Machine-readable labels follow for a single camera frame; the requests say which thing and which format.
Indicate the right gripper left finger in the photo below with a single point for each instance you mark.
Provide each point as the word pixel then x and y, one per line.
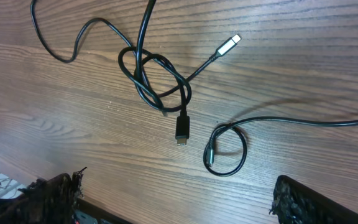
pixel 51 201

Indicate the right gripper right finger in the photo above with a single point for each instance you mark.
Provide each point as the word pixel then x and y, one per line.
pixel 295 203

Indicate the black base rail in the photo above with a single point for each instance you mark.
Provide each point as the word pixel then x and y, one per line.
pixel 87 213

